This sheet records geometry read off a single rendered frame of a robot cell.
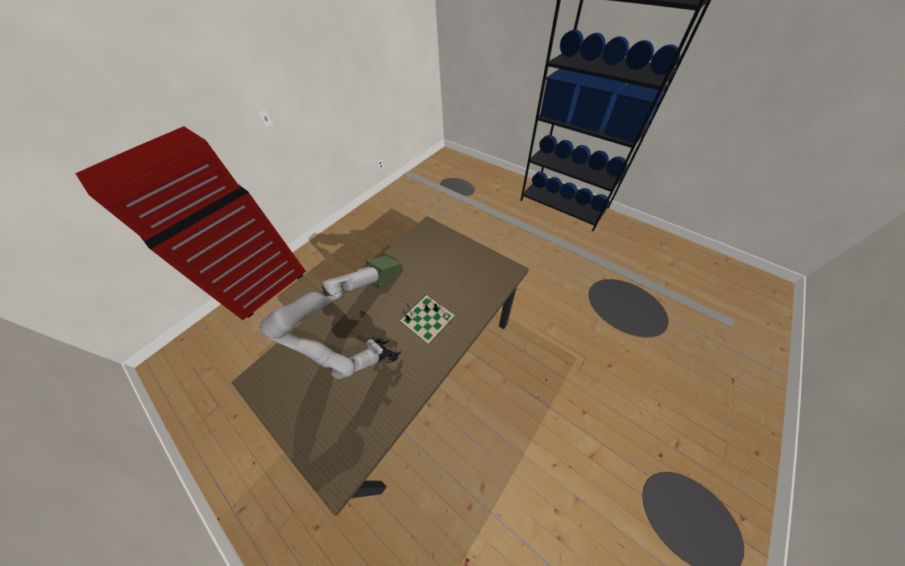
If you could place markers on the green and white chessboard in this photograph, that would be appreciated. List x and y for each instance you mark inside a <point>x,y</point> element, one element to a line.
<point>427,324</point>

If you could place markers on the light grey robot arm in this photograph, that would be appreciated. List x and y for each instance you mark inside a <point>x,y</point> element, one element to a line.
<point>277,325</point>

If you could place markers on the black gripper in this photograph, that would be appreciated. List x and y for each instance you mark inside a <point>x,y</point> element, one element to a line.
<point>385,354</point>

